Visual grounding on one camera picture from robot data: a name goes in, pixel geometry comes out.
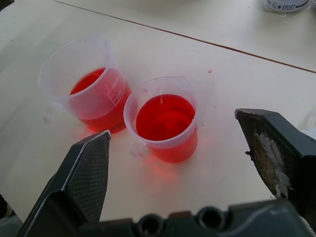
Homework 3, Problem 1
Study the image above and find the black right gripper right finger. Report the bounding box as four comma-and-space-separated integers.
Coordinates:
234, 108, 316, 222

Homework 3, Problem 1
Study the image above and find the beaker with red liquid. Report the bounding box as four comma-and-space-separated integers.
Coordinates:
123, 76, 199, 163
38, 33, 132, 135

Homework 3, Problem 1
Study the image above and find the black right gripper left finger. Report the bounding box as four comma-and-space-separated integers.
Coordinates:
16, 129, 112, 237

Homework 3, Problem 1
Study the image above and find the white all sport bottle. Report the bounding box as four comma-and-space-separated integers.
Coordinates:
261, 0, 311, 13

